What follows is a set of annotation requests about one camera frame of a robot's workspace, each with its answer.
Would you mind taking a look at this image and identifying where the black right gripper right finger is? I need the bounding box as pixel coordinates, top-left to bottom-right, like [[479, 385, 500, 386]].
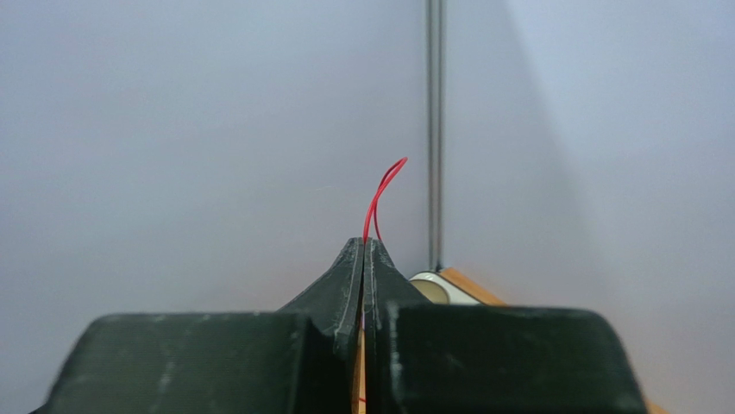
[[363, 238, 453, 413]]

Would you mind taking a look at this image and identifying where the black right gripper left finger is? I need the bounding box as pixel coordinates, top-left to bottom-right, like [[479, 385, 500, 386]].
[[279, 237, 364, 413]]

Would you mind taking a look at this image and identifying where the red cable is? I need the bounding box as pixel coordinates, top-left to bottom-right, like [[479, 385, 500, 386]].
[[361, 156, 409, 243]]

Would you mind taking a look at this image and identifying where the white strawberry serving tray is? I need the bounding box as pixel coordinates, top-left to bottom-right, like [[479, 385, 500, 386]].
[[409, 272, 481, 305]]

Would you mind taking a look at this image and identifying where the aluminium frame post left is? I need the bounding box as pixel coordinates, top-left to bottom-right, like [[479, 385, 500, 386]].
[[426, 0, 446, 271]]

